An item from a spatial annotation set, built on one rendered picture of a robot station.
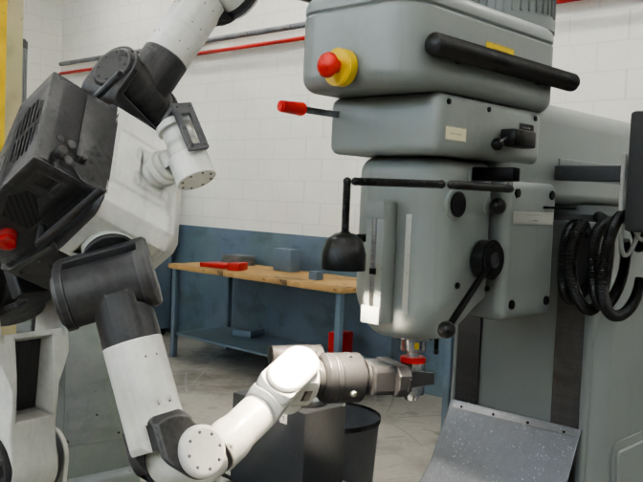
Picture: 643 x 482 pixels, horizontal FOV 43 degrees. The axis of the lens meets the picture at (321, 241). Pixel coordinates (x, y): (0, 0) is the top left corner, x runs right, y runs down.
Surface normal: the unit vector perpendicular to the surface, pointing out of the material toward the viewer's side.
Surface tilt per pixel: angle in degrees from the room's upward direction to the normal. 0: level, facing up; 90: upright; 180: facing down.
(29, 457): 81
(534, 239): 90
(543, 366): 90
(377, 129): 90
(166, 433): 68
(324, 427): 90
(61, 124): 58
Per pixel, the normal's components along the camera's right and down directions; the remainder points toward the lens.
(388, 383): 0.36, 0.06
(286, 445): -0.70, 0.01
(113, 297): 0.11, -0.20
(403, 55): -0.07, 0.05
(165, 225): 0.73, -0.47
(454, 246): 0.72, 0.07
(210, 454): 0.63, -0.32
